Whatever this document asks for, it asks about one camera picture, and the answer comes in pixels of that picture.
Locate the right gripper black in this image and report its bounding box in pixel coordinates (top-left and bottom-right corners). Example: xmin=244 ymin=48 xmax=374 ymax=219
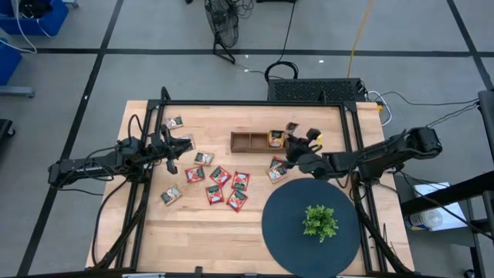
xmin=285 ymin=128 xmax=329 ymax=179

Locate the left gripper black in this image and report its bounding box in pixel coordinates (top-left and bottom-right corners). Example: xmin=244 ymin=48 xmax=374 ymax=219
xmin=152 ymin=124 xmax=193 ymax=161

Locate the orange tea packet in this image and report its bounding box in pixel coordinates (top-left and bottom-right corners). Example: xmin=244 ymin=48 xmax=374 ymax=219
xmin=268 ymin=130 xmax=286 ymax=149

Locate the wooden three-compartment tea box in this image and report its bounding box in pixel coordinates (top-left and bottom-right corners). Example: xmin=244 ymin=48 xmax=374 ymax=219
xmin=230 ymin=131 xmax=287 ymax=154

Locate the black perforated computer tower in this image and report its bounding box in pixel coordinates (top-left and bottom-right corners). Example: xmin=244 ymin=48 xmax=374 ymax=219
xmin=267 ymin=77 xmax=367 ymax=103

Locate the small green artificial plant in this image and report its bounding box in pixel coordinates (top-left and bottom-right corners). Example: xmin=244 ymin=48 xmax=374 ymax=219
xmin=302 ymin=204 xmax=340 ymax=243

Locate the round dark blue placemat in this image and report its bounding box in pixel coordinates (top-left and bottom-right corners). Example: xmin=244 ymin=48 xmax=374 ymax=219
xmin=261 ymin=177 xmax=362 ymax=278

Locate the black floor fan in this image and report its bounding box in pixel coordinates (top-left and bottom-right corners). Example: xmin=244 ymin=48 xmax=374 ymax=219
xmin=203 ymin=0 xmax=240 ymax=66

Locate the white wipes canister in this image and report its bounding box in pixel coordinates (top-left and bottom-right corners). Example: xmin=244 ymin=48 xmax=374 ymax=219
xmin=404 ymin=208 xmax=445 ymax=232

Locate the black metal shelf stand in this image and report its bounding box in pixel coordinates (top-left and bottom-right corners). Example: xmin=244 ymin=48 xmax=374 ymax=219
xmin=400 ymin=89 xmax=494 ymax=278

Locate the white box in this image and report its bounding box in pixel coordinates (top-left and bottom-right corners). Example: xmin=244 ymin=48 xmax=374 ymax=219
xmin=412 ymin=181 xmax=469 ymax=232

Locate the grey cart base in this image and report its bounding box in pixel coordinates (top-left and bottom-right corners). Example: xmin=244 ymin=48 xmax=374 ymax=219
xmin=0 ymin=85 xmax=36 ymax=99

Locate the black cart wheel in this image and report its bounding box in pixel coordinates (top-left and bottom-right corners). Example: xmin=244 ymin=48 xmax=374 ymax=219
xmin=0 ymin=118 xmax=16 ymax=139

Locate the large blue bin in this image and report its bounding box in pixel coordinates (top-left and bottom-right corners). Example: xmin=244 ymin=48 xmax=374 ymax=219
xmin=0 ymin=0 xmax=69 ymax=36

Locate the blue cart bin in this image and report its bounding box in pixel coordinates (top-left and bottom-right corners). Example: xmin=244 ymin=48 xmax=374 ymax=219
xmin=0 ymin=38 xmax=23 ymax=86

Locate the black metal table frame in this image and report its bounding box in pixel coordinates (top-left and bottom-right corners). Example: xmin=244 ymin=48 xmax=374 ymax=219
xmin=86 ymin=86 xmax=416 ymax=277

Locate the black coiled floor cable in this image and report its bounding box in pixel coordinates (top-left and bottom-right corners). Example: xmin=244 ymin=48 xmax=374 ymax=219
xmin=264 ymin=0 xmax=300 ymax=83

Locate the white power cable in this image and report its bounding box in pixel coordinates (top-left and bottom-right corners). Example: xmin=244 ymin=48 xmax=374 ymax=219
xmin=366 ymin=90 xmax=393 ymax=127

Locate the yellow hanging cable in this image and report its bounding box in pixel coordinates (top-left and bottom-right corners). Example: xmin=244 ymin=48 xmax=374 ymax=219
xmin=346 ymin=0 xmax=375 ymax=79

